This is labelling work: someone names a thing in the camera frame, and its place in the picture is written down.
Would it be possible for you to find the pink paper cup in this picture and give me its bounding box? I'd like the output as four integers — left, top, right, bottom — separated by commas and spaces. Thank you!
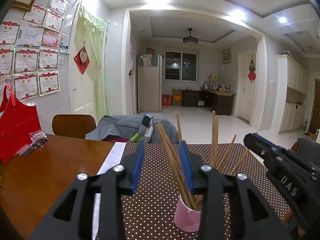
174, 195, 201, 232

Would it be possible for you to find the chopstick leaning in cup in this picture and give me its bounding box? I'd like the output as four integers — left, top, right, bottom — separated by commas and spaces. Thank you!
218, 134, 236, 171

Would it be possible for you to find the brown dotted placemat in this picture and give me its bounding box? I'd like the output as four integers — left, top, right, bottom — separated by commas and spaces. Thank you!
94, 142, 296, 240

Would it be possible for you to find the loose chopstick on mat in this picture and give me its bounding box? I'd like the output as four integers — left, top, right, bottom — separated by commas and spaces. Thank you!
229, 148, 249, 176

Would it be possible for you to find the brown wooden chair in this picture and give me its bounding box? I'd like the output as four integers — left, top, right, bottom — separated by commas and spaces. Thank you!
52, 114, 96, 139

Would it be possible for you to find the dark wooden desk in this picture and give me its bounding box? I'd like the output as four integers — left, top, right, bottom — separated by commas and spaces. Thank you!
182, 88, 236, 115

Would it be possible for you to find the orange cardboard box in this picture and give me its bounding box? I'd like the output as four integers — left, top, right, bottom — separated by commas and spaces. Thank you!
171, 89, 182, 106

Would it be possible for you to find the red cardboard box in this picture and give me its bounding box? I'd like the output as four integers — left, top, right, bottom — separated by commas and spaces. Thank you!
162, 94, 171, 106

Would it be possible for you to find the plastic packet on table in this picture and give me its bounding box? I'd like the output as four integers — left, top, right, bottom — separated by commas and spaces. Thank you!
16, 131, 48, 157

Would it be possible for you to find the red door hanging ornament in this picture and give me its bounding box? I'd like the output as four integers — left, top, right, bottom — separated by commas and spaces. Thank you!
247, 60, 256, 83

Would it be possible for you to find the window with bars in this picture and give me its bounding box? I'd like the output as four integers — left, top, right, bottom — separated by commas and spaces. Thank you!
164, 51, 198, 82

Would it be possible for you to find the white refrigerator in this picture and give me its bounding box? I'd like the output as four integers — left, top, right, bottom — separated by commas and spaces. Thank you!
137, 54, 163, 113

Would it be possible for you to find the red gift bag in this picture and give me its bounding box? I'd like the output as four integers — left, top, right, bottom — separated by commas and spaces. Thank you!
0, 85, 41, 163

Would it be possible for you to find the ceiling fan lamp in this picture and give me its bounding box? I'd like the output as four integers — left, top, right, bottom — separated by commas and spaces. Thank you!
183, 28, 199, 45

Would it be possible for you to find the green curtain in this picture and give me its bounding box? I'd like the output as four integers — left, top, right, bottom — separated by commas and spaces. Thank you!
74, 4, 107, 119

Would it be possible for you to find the white wall cabinet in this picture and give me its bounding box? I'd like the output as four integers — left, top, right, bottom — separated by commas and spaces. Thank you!
274, 55, 308, 133

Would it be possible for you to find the red diamond wall decoration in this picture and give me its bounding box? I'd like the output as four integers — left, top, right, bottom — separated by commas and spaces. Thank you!
74, 46, 90, 75

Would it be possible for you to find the small framed wall picture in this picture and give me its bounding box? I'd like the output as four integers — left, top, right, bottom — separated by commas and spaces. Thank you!
222, 48, 232, 64

